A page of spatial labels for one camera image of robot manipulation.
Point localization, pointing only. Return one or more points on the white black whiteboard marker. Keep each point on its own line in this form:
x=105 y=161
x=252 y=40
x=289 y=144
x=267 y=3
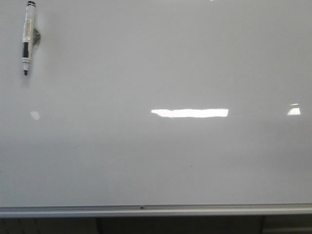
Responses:
x=31 y=36

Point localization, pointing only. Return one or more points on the white whiteboard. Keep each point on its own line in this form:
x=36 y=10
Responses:
x=154 y=102

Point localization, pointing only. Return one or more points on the aluminium whiteboard frame rail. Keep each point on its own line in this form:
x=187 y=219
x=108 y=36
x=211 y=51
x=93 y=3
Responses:
x=155 y=210

